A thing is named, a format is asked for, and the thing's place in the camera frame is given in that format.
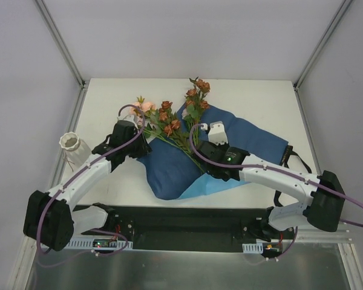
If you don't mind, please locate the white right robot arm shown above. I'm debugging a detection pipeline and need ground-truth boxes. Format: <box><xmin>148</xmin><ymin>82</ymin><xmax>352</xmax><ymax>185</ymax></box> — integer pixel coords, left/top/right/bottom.
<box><xmin>195</xmin><ymin>141</ymin><xmax>344</xmax><ymax>242</ymax></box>

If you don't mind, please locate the orange and pink flower bouquet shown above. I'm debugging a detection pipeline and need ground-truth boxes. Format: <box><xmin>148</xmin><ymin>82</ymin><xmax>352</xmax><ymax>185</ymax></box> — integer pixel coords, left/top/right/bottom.
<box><xmin>181</xmin><ymin>77</ymin><xmax>211</xmax><ymax>149</ymax></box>

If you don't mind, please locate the aluminium frame post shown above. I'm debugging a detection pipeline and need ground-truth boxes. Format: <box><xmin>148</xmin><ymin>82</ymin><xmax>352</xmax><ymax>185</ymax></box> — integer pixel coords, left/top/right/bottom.
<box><xmin>33</xmin><ymin>0</ymin><xmax>85</xmax><ymax>88</ymax></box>
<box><xmin>293</xmin><ymin>0</ymin><xmax>355</xmax><ymax>91</ymax></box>

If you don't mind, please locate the right aluminium frame post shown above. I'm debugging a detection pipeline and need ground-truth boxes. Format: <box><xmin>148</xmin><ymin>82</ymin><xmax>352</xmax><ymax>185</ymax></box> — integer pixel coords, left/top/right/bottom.
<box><xmin>293</xmin><ymin>0</ymin><xmax>355</xmax><ymax>91</ymax></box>

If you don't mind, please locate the aluminium front rail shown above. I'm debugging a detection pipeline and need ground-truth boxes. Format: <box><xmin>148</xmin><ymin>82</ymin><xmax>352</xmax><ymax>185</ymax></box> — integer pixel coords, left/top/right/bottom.
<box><xmin>296</xmin><ymin>223</ymin><xmax>353</xmax><ymax>243</ymax></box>

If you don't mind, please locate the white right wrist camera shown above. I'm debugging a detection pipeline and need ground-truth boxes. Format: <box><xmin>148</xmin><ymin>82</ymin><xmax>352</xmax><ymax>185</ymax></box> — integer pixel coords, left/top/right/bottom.
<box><xmin>208</xmin><ymin>121</ymin><xmax>228</xmax><ymax>146</ymax></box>

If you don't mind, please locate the left white cable duct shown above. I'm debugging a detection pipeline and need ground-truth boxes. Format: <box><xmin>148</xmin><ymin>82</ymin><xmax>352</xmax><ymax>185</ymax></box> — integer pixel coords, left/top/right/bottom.
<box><xmin>64</xmin><ymin>237</ymin><xmax>133</xmax><ymax>251</ymax></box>

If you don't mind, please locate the peach peony flower stem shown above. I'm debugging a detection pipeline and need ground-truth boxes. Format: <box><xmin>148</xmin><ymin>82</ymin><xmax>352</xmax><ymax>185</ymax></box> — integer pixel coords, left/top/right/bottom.
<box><xmin>131</xmin><ymin>96</ymin><xmax>156</xmax><ymax>123</ymax></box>

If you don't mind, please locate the black ribbon with gold letters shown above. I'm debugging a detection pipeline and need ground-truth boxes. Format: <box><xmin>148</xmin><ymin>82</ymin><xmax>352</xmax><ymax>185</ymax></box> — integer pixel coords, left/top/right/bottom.
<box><xmin>273</xmin><ymin>145</ymin><xmax>312</xmax><ymax>207</ymax></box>

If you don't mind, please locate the left aluminium frame post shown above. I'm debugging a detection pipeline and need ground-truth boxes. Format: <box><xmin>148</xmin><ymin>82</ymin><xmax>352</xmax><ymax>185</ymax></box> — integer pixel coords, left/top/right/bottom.
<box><xmin>33</xmin><ymin>0</ymin><xmax>85</xmax><ymax>88</ymax></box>

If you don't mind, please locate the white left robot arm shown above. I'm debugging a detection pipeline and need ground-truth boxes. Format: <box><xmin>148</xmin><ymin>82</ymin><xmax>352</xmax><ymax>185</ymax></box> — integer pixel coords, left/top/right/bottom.
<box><xmin>23</xmin><ymin>120</ymin><xmax>151</xmax><ymax>251</ymax></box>

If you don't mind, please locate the right aluminium table rail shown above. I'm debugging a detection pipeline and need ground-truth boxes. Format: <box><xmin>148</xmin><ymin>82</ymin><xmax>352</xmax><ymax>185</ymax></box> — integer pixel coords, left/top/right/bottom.
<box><xmin>293</xmin><ymin>86</ymin><xmax>335</xmax><ymax>218</ymax></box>

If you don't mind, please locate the white ribbed vase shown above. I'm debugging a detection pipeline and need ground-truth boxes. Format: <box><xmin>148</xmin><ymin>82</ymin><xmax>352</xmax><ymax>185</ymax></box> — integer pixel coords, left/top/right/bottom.
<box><xmin>59</xmin><ymin>132</ymin><xmax>91</xmax><ymax>167</ymax></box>

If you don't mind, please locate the right white cable duct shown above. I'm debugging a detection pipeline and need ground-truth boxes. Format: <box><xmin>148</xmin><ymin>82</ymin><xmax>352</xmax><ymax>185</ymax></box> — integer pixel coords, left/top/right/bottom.
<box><xmin>242</xmin><ymin>242</ymin><xmax>264</xmax><ymax>254</ymax></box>

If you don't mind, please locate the blue wrapping paper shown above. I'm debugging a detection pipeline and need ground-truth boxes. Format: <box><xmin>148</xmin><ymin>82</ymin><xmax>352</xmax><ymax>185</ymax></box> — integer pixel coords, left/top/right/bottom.
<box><xmin>137</xmin><ymin>104</ymin><xmax>290</xmax><ymax>201</ymax></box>

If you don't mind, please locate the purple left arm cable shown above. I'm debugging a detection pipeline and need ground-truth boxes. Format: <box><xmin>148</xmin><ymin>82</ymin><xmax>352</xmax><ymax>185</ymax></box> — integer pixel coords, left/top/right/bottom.
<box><xmin>36</xmin><ymin>104</ymin><xmax>146</xmax><ymax>268</ymax></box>

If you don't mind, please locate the large orange rose stem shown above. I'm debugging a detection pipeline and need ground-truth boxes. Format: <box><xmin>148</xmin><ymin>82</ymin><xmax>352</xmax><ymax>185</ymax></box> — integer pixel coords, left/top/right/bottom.
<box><xmin>144</xmin><ymin>101</ymin><xmax>203</xmax><ymax>173</ymax></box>

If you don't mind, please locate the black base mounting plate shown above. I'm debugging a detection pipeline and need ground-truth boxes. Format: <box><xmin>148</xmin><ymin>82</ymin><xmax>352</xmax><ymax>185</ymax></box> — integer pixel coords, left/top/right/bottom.
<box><xmin>81</xmin><ymin>206</ymin><xmax>298</xmax><ymax>258</ymax></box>

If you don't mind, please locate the white cable duct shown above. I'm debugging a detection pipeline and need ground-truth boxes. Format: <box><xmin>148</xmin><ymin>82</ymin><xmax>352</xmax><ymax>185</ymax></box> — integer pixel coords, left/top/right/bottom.
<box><xmin>64</xmin><ymin>237</ymin><xmax>133</xmax><ymax>251</ymax></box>
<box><xmin>242</xmin><ymin>242</ymin><xmax>264</xmax><ymax>254</ymax></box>

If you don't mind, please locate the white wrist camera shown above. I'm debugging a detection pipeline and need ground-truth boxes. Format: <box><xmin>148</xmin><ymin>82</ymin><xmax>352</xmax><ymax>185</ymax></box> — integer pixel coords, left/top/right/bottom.
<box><xmin>208</xmin><ymin>121</ymin><xmax>228</xmax><ymax>146</ymax></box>
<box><xmin>123</xmin><ymin>114</ymin><xmax>139</xmax><ymax>126</ymax></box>

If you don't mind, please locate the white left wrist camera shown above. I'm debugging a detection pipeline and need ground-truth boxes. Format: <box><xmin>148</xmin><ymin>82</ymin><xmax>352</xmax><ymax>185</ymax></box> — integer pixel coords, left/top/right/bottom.
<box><xmin>123</xmin><ymin>114</ymin><xmax>139</xmax><ymax>126</ymax></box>

